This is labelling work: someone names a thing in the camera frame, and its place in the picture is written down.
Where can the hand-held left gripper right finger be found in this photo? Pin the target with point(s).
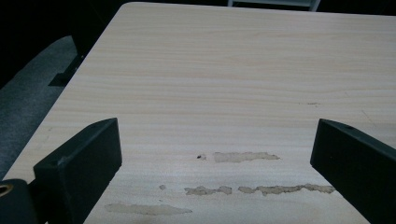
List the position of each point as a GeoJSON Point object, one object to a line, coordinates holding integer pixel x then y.
{"type": "Point", "coordinates": [358, 168]}

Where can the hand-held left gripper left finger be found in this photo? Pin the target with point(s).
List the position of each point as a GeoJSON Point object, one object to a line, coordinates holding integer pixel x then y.
{"type": "Point", "coordinates": [77, 168]}

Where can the black stand with base plate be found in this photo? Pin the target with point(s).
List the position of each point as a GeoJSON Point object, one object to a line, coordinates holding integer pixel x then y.
{"type": "Point", "coordinates": [67, 73]}

